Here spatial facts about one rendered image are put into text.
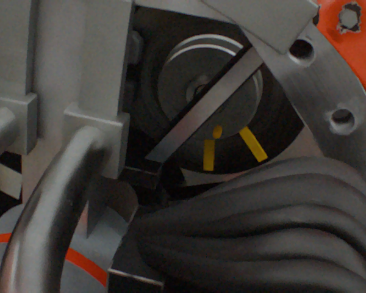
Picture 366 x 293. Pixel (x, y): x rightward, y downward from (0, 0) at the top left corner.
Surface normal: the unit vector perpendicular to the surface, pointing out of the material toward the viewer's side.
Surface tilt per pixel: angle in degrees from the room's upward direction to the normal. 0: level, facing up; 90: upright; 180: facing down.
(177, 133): 90
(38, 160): 90
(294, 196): 46
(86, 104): 90
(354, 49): 90
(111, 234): 34
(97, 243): 26
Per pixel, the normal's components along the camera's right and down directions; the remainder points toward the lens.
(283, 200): -0.33, -0.34
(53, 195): 0.15, -0.86
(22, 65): -0.18, 0.45
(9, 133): 0.98, 0.04
